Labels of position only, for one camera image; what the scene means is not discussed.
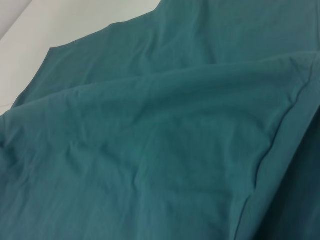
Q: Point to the teal t-shirt with FREE print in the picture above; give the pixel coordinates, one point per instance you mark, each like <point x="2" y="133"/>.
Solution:
<point x="162" y="137"/>

